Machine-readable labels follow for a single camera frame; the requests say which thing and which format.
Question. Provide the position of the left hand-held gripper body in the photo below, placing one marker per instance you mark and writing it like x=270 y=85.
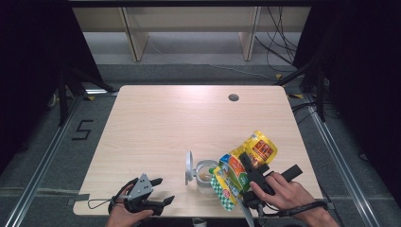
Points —
x=142 y=189

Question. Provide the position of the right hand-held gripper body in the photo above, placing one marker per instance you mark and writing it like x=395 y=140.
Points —
x=255 y=200

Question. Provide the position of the yellow printed refill pouch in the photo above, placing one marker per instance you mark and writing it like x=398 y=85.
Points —
x=233 y=176

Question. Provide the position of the glass jar with grey lid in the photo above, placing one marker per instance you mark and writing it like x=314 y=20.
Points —
x=189 y=167

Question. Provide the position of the person's right hand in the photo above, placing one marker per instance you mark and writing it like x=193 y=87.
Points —
x=287 y=192

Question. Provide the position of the person's left hand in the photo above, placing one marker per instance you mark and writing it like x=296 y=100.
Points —
x=126 y=217

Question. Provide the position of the white cup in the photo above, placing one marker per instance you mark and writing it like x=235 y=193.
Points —
x=200 y=223

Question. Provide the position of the glass jar with grains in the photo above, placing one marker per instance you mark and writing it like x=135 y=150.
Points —
x=206 y=176

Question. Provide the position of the grey tape strip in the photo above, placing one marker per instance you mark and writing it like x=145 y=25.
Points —
x=329 y=205
x=78 y=198

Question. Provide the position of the black metal stand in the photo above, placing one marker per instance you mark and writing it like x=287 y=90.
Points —
x=64 y=94
x=320 y=94

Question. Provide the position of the black curtain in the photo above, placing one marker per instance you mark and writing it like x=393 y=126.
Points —
x=28 y=78
x=369 y=94

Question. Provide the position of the light wooden shelf unit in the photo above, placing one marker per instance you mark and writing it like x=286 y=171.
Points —
x=189 y=19

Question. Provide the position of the aluminium floor rail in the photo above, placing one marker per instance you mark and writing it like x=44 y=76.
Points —
x=41 y=167
x=343 y=167

